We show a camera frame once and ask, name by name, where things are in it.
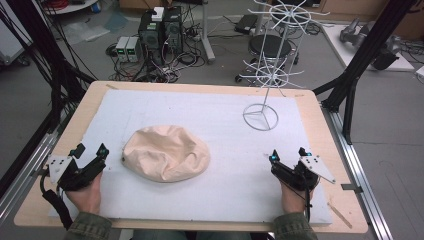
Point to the white foam mat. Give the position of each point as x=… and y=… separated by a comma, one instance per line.
x=213, y=200

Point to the wooden stick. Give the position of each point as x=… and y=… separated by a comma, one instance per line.
x=340, y=215

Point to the black computer tower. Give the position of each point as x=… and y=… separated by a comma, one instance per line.
x=150, y=36
x=173, y=30

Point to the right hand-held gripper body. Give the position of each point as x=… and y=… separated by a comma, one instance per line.
x=300, y=175

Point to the black metal frame strut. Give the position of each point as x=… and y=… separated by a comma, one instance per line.
x=43, y=50
x=363, y=56

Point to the flat black box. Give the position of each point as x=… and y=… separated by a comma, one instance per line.
x=246, y=23

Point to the beige cloth hat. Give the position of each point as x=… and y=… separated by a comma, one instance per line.
x=166, y=154

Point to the person's right hand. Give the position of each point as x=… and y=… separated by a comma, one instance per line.
x=293, y=200

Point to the person's left hand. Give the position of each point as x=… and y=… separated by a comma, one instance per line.
x=85, y=196

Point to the aluminium rail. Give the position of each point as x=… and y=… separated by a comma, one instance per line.
x=23, y=176
x=360, y=166

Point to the clear plastic sheet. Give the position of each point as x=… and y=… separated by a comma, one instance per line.
x=85, y=31

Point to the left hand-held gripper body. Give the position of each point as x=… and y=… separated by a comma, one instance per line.
x=78, y=175

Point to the grey bench power supply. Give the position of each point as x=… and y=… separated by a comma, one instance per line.
x=121, y=48
x=134, y=48

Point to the round white table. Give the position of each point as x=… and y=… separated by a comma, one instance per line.
x=70, y=6

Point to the white box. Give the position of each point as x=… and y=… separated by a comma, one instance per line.
x=158, y=14

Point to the white side table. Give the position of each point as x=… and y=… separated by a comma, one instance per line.
x=340, y=46

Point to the metal bracket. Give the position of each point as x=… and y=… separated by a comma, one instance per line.
x=351, y=188

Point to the grey table leg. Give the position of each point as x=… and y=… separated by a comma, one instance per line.
x=207, y=33

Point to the black round stool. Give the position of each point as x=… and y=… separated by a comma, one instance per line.
x=268, y=45

